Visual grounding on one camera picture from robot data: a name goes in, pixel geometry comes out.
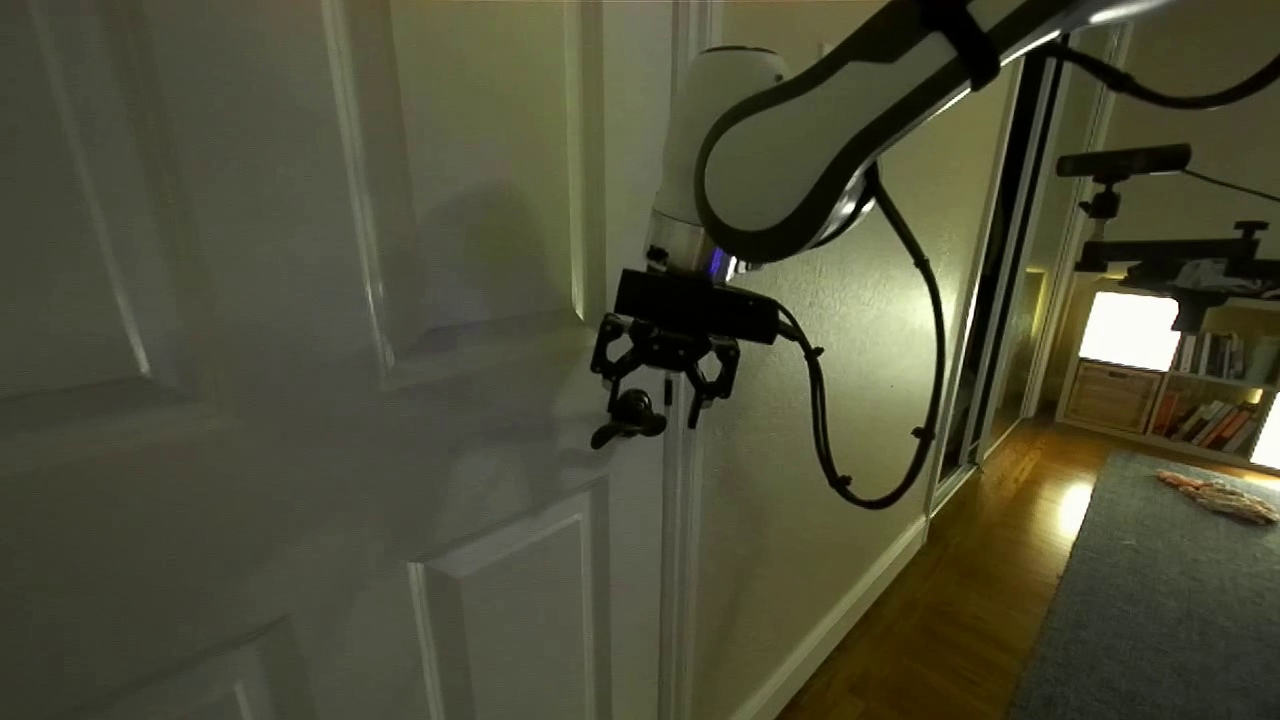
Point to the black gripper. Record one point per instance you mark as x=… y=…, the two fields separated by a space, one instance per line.
x=672 y=349

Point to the white panelled door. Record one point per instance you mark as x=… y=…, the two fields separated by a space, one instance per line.
x=267 y=265

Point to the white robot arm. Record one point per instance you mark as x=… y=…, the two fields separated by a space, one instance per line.
x=802 y=146

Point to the sliding closet door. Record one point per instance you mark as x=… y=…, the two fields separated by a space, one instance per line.
x=1021 y=294

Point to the white baseboard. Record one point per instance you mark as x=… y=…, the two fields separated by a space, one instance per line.
x=826 y=626

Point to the bright white lit panel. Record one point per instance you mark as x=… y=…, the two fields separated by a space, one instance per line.
x=1131 y=328

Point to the bookshelf with books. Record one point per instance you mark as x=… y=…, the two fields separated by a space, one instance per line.
x=1200 y=419

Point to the grey rug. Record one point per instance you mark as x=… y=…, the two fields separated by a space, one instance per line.
x=1163 y=612

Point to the patterned item on rug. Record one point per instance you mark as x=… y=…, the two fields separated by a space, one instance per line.
x=1222 y=499

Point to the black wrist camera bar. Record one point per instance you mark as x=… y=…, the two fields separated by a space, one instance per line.
x=701 y=309

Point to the white door frame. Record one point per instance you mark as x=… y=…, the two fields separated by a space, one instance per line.
x=688 y=573

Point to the black camera on stand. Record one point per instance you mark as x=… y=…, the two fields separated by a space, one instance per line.
x=1126 y=162

